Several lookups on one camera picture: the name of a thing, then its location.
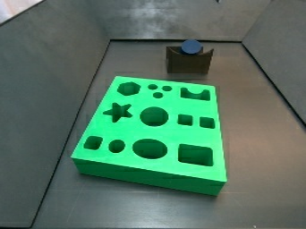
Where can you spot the dark grey cradle fixture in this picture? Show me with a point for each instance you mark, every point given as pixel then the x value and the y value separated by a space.
pixel 180 63

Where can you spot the blue oval cylinder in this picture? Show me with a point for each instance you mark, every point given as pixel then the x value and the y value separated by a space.
pixel 190 47

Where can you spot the green foam shape board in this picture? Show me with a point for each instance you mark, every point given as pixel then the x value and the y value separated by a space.
pixel 154 134

